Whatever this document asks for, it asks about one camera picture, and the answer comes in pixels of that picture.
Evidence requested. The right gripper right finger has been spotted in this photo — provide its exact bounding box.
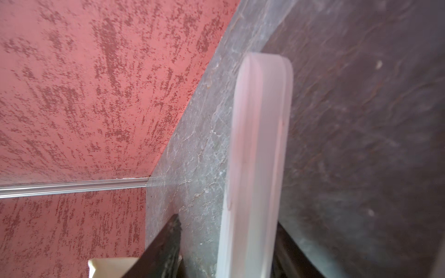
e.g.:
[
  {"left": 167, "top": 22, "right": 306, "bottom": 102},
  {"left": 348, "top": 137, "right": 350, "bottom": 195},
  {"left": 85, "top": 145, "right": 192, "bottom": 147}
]
[{"left": 271, "top": 224, "right": 324, "bottom": 278}]

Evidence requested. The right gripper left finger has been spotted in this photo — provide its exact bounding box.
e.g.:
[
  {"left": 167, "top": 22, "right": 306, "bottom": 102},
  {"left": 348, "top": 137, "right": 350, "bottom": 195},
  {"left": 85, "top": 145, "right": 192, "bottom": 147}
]
[{"left": 123, "top": 214, "right": 181, "bottom": 278}]

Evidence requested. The right aluminium corner post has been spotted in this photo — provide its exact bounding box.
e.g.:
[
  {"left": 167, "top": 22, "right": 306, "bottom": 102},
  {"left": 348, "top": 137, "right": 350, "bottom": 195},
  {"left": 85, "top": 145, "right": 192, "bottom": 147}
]
[{"left": 1, "top": 177, "right": 149, "bottom": 199}]

